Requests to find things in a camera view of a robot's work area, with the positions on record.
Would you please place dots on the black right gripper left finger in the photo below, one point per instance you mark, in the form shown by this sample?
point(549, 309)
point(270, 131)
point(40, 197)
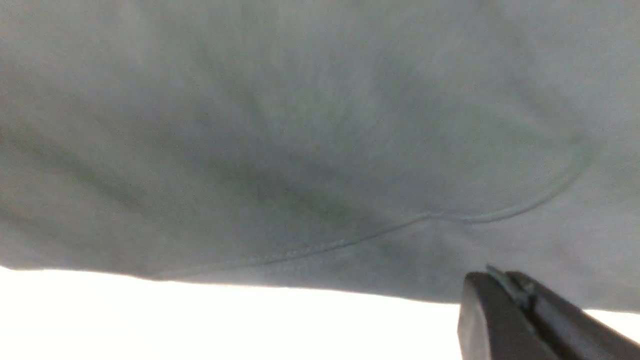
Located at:
point(490, 326)

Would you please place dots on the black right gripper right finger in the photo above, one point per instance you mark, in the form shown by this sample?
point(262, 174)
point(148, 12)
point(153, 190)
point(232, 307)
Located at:
point(570, 332)

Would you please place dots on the dark gray long-sleeved shirt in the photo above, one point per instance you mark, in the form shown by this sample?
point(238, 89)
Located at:
point(374, 146)

